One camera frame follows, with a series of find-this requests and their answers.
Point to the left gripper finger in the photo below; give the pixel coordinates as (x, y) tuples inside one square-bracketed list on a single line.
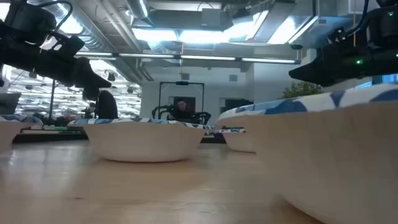
[(56, 71), (90, 76)]

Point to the black aluminium table frame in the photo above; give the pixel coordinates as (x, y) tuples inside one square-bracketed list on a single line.
[(46, 137)]

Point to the grey ceiling junction box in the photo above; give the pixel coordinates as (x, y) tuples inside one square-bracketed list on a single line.
[(211, 17)]

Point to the long ceiling light bar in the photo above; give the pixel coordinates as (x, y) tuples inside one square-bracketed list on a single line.
[(146, 56)]

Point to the grey monitor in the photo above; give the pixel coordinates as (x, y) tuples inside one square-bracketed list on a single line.
[(9, 102)]

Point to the blue patterned paper bowl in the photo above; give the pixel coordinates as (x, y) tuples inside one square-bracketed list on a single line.
[(326, 155), (141, 143), (237, 141), (7, 133)]

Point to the bright ceiling light panel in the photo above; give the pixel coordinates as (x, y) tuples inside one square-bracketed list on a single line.
[(202, 36)]

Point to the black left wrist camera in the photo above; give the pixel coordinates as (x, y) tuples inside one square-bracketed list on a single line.
[(70, 46)]

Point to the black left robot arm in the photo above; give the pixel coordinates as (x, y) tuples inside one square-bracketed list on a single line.
[(28, 17)]

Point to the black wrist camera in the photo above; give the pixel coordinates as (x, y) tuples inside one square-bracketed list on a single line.
[(337, 37), (70, 46)]

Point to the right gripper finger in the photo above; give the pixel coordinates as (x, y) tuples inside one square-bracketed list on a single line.
[(320, 73)]

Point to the black pole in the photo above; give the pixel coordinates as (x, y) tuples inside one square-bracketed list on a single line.
[(52, 99)]

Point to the person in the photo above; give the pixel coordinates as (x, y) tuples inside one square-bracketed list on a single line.
[(182, 109), (105, 105)]

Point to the black background robot arm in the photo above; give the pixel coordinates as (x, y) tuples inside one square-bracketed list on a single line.
[(161, 112), (202, 117)]

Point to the grey wall vent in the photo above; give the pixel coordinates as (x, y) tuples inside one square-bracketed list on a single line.
[(233, 77)]

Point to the green potted plant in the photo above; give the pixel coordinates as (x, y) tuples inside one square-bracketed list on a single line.
[(300, 90)]

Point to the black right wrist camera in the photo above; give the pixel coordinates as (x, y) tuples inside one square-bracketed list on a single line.
[(337, 37)]

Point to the grey wall speaker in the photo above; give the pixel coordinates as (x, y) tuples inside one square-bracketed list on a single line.
[(185, 76)]

